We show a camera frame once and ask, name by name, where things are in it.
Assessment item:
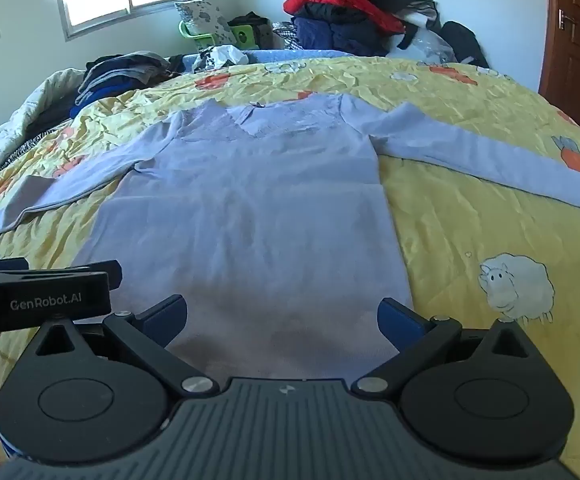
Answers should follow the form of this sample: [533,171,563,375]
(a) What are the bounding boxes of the black backpack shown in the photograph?
[440,21,490,68]

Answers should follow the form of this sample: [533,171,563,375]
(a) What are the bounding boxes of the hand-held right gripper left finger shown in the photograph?
[35,295,221,402]

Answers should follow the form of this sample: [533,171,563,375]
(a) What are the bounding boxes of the houndstooth cloth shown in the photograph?
[272,21,301,51]

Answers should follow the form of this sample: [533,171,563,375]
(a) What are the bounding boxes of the yellow printed quilt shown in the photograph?
[0,55,580,480]

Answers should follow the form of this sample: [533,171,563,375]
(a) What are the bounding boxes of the white crumpled plastic bag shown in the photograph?
[192,44,248,71]

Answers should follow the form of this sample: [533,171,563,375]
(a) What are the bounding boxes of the pile of dark clothes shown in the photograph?
[67,51,185,121]

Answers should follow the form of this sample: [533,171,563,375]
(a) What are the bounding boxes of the white floral quilt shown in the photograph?
[0,67,91,196]

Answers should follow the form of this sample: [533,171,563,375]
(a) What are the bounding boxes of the clear plastic bag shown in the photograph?
[387,25,455,63]

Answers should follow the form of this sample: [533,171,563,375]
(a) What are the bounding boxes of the navy padded jacket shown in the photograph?
[290,2,405,57]

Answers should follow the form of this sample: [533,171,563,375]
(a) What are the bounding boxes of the striped bed sheet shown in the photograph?
[0,122,73,166]

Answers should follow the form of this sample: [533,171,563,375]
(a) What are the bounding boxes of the grey patterned pillow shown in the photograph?
[174,0,238,53]

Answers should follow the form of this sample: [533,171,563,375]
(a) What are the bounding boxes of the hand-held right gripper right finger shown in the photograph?
[350,297,533,404]

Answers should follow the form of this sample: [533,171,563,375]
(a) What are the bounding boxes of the green plastic chair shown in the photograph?
[177,19,257,55]

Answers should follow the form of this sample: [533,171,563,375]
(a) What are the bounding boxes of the lavender long-sleeve shirt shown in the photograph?
[0,92,580,386]

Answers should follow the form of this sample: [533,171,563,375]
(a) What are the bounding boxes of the black fabric bag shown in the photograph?
[227,11,273,51]

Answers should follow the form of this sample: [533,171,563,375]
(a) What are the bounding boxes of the blue knitted blanket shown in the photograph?
[182,49,355,68]

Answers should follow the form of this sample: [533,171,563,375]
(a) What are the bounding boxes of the window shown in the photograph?
[57,0,191,41]

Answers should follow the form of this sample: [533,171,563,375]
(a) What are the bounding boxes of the black and white garment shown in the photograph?
[370,0,443,51]

